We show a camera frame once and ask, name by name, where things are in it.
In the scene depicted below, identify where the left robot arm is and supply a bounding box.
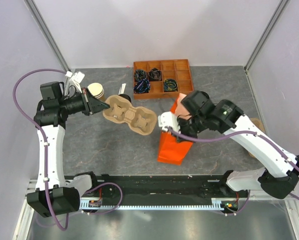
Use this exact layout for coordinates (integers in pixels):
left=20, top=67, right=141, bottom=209
left=27, top=81, right=110, bottom=218

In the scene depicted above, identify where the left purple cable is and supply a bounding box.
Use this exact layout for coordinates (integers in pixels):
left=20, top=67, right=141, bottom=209
left=12, top=68, right=124, bottom=231

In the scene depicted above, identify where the wooden compartment tray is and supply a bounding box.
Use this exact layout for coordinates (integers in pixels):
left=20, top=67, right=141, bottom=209
left=133, top=59, right=194, bottom=100

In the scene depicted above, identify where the black cup lid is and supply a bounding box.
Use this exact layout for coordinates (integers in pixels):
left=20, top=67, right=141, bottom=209
left=119, top=93, right=132, bottom=103

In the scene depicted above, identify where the white cable duct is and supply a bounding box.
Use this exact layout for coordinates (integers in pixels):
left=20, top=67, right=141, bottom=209
left=79, top=199, right=239, bottom=211

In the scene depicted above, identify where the cardboard cup carrier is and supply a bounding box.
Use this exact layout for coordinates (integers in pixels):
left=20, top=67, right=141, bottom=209
left=248, top=118, right=267, bottom=158
left=102, top=95, right=158, bottom=136

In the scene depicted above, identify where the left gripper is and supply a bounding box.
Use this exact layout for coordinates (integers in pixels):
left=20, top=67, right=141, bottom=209
left=59, top=87, right=110, bottom=116

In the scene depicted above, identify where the white wrapped straw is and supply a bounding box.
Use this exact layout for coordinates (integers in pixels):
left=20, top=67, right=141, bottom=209
left=118, top=83, right=126, bottom=95

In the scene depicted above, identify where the black brown rolled tie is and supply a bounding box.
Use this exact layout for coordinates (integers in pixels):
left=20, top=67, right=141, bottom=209
left=148, top=67, right=162, bottom=82

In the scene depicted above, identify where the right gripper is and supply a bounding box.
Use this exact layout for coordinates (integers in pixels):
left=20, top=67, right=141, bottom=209
left=170, top=113, right=207, bottom=144

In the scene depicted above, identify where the orange paper bag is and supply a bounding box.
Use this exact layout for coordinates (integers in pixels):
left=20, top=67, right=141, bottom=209
left=157, top=93, right=193, bottom=166

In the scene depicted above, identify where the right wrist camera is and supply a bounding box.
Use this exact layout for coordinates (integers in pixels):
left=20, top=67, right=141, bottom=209
left=157, top=111, right=181, bottom=133

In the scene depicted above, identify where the blue striped rolled tie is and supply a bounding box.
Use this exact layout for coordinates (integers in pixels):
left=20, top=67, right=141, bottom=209
left=133, top=79, right=151, bottom=94

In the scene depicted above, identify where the dark patterned rolled tie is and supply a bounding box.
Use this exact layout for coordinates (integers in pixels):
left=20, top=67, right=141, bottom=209
left=134, top=69, right=148, bottom=82

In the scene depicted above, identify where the green yellow rolled tie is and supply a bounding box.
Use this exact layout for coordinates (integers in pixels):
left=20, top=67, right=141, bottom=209
left=163, top=78, right=178, bottom=92

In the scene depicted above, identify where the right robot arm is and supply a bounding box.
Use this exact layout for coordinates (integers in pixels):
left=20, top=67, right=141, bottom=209
left=175, top=90, right=299, bottom=199

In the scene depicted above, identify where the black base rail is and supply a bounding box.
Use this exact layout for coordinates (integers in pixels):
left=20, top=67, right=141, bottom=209
left=81, top=174, right=248, bottom=207

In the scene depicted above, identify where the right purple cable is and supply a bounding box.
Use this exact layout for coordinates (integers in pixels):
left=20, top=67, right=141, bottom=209
left=168, top=127, right=299, bottom=216

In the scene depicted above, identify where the purple cable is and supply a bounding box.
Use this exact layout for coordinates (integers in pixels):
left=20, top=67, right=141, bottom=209
left=168, top=127, right=299, bottom=216
left=12, top=68, right=124, bottom=231

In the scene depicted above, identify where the stack of paper cups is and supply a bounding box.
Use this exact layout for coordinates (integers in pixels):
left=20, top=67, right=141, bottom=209
left=87, top=82, right=106, bottom=102

